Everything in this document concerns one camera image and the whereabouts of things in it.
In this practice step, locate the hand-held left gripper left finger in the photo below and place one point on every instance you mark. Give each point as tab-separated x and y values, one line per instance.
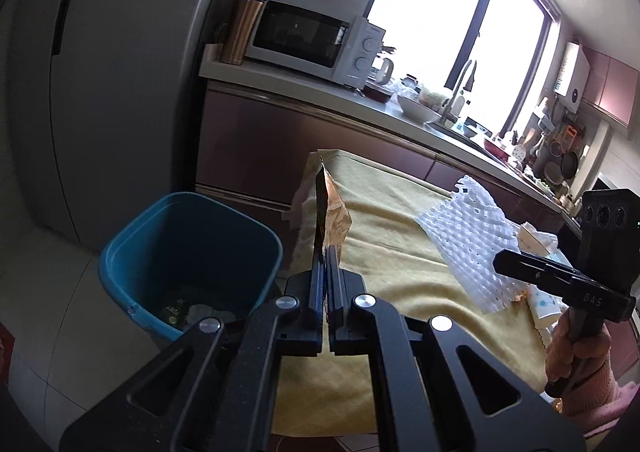
316	312

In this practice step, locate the kitchen sink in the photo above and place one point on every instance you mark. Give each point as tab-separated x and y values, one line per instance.
450	130

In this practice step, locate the dark red bowl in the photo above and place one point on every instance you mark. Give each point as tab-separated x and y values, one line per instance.
379	92

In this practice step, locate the large white bowl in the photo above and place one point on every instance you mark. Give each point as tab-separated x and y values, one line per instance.
417	106

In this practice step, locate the metal kitchen faucet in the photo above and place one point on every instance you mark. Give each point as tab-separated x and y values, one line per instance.
460	86

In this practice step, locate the kitchen window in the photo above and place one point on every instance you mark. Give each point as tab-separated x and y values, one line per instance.
430	6

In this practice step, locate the gold snack wrapper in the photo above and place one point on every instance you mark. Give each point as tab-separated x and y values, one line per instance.
335	212

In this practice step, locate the person's right forearm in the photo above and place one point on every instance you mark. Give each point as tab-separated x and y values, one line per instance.
610	397

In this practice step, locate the yellow patterned tablecloth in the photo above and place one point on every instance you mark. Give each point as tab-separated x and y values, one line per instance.
400	282

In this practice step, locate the white water heater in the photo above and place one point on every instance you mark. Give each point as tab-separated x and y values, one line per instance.
572	76

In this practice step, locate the glass jar with food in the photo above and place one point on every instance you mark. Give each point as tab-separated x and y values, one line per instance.
434	95

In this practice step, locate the white foam net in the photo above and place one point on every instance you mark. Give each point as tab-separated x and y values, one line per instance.
470	242

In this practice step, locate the grey refrigerator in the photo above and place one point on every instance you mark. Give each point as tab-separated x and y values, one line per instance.
115	81

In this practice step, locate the hanging kitchen utensils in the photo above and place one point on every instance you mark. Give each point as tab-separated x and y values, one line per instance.
550	151

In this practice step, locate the white microwave oven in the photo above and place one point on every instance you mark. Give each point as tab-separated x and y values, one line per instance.
300	36

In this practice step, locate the black frying pan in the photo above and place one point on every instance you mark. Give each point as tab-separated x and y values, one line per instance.
569	164

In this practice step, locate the white dotted spatula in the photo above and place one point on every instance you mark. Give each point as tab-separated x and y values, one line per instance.
519	151

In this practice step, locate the pink wall cabinet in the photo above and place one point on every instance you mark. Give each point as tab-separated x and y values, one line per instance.
612	89

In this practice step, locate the person's right hand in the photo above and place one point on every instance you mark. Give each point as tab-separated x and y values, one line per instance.
595	342

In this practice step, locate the blue plastic bin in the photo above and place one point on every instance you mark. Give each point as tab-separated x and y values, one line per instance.
150	252

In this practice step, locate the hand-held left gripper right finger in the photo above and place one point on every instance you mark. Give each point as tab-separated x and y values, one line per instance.
336	312

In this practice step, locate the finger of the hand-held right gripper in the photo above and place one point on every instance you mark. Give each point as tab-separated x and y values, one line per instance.
525	268

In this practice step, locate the kitchen counter with cabinets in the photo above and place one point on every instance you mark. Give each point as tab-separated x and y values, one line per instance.
280	131

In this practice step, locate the printed white packet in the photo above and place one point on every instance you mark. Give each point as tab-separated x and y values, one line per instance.
542	304

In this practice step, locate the copper thermos mug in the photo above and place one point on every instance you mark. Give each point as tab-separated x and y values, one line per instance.
240	29

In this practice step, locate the glass kettle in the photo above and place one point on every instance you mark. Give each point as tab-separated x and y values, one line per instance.
384	70

